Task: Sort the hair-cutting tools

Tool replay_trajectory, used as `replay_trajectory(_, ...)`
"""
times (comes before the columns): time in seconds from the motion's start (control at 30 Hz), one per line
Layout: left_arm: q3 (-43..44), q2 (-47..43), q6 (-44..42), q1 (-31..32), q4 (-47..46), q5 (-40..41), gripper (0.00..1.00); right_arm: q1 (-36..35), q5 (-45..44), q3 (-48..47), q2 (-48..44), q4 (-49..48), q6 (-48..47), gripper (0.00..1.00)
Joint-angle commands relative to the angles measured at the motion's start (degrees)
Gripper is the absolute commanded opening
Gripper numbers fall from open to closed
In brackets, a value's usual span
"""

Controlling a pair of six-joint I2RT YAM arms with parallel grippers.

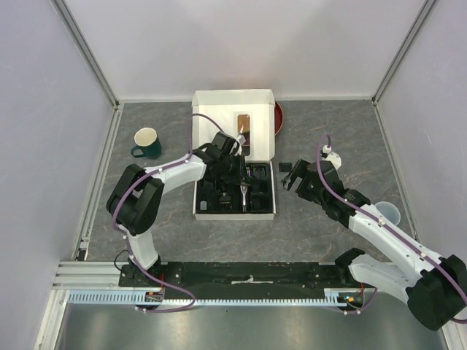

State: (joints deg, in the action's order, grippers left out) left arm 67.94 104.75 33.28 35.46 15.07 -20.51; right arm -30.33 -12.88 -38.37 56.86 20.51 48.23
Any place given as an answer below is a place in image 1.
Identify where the white cardboard clipper box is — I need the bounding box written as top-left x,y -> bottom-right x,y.
192,89 -> 277,221

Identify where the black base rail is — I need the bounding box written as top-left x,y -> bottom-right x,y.
116,259 -> 380,295

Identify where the red bowl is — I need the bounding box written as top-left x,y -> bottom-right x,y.
274,101 -> 284,136

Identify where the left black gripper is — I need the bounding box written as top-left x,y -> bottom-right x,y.
219,152 -> 251,187

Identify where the dark green mug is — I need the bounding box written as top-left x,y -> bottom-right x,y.
130,128 -> 162,159

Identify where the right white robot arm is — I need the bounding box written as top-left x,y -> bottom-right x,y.
282,160 -> 466,331

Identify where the clear plastic measuring cup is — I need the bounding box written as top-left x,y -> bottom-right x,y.
375,201 -> 401,225

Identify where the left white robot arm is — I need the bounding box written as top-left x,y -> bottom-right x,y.
106,131 -> 247,287

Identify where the small oil bottle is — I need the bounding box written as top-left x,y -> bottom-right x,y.
200,199 -> 209,211

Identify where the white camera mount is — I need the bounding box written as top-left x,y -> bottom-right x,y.
236,134 -> 246,146
320,144 -> 342,170

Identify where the black silver hair clipper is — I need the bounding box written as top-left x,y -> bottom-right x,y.
240,184 -> 250,213

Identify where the black comb guard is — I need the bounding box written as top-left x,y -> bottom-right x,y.
218,192 -> 233,211
278,162 -> 293,173

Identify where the black plastic tray insert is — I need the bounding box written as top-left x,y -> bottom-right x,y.
193,162 -> 276,220

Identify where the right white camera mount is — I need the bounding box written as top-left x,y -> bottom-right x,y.
320,144 -> 342,170

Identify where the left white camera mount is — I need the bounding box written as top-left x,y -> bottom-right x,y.
236,134 -> 246,146

